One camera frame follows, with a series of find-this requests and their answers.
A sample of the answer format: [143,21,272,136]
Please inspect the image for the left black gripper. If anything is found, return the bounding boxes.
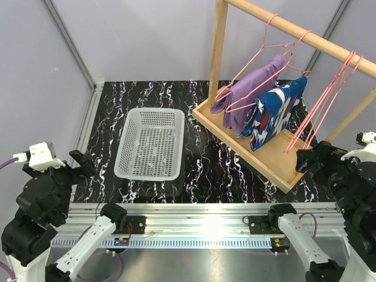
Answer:
[25,149,96,220]

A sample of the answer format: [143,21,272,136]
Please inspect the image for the wooden clothes rack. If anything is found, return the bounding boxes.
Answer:
[193,1,375,192]

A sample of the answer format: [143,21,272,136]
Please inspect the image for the blue patterned trousers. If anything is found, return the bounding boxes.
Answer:
[242,76,307,152]

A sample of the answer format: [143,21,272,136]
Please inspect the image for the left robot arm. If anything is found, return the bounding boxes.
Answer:
[1,149,127,281]

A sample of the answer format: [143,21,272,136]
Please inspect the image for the pink wire hanger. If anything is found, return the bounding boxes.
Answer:
[214,14,295,102]
[224,30,313,113]
[303,56,364,149]
[284,51,356,153]

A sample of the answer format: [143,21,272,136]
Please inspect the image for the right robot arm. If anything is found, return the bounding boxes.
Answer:
[266,141,375,281]

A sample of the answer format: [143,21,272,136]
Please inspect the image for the purple trousers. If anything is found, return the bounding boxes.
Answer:
[210,53,286,137]

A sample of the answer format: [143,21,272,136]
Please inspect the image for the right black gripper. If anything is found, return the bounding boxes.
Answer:
[296,139,372,219]

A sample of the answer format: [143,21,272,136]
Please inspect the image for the aluminium mounting rail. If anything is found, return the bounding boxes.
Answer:
[52,202,346,249]

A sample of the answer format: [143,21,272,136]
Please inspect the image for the white plastic basket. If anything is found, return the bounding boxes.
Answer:
[114,108,185,182]

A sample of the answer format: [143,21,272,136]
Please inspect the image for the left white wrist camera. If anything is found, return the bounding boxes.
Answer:
[13,142,66,172]

